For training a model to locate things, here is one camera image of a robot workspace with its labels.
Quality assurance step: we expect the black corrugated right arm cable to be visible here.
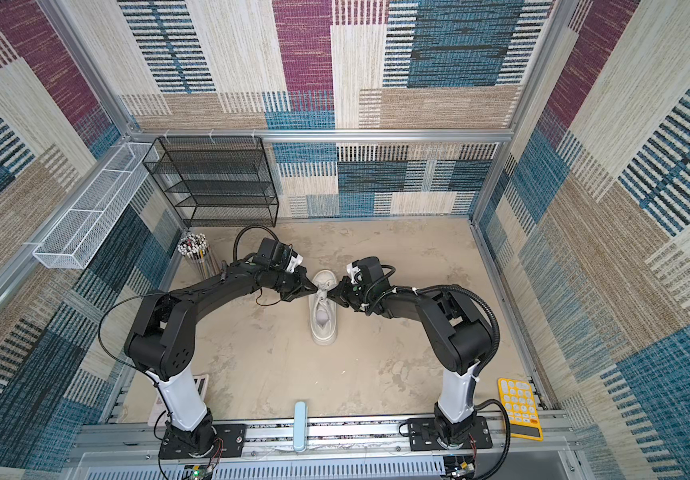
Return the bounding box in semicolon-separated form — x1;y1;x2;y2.
374;263;502;373

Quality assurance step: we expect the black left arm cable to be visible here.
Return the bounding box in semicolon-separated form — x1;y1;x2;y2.
232;224;280;265

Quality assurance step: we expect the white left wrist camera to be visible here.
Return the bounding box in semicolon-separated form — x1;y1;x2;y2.
286;253;303;273

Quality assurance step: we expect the light blue handle bar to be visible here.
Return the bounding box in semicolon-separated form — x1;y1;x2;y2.
292;401;308;453

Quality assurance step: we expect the pink white flat device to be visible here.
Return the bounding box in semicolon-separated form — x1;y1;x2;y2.
148;368;207;431

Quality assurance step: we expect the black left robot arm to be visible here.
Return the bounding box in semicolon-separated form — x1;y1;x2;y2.
123;237;316;457

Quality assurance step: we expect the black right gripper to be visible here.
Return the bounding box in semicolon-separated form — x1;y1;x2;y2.
325;275;373;311

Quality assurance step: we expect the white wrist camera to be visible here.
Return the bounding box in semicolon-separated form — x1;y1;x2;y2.
286;253;303;273
346;263;361;285

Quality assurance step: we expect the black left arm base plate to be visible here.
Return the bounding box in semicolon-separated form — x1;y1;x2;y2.
158;422;247;460

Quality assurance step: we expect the black wire mesh shelf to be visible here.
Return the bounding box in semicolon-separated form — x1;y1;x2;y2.
142;136;279;228

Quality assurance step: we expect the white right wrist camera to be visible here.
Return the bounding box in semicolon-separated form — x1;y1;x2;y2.
346;263;361;285

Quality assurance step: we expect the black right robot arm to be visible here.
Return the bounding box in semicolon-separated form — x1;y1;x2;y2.
327;256;501;447

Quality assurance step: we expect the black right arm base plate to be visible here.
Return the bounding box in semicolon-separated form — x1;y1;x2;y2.
399;416;493;451

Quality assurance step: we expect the white wire mesh basket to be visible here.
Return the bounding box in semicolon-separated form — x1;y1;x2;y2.
33;142;151;270

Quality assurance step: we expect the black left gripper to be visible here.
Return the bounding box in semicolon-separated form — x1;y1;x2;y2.
269;266;320;301

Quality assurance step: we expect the white canvas sneaker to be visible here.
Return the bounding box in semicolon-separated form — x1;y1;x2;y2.
308;270;338;346

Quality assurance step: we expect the yellow calculator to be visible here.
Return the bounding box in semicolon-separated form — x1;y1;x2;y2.
497;378;544;441

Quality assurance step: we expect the clear tube of coloured pencils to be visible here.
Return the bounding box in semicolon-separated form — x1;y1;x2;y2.
177;233;220;280

